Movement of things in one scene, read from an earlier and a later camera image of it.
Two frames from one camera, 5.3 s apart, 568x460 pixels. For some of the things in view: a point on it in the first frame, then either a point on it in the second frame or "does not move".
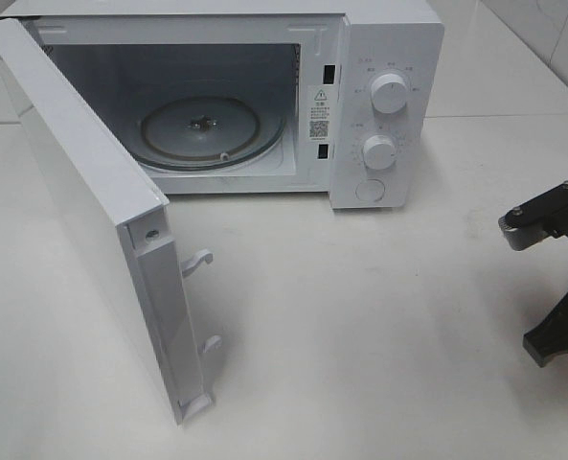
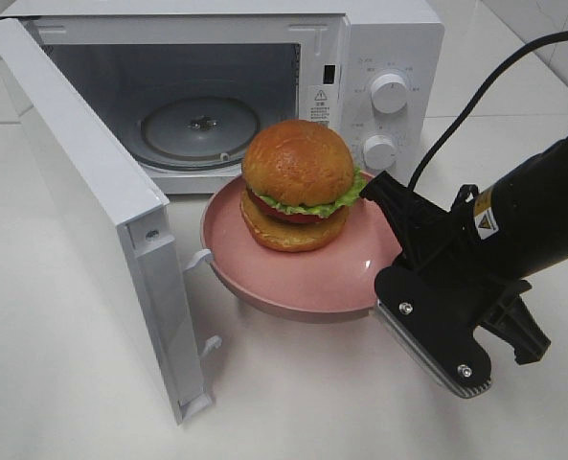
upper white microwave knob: [389, 93] does not move
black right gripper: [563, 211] to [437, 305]
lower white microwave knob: [378, 152] does not move
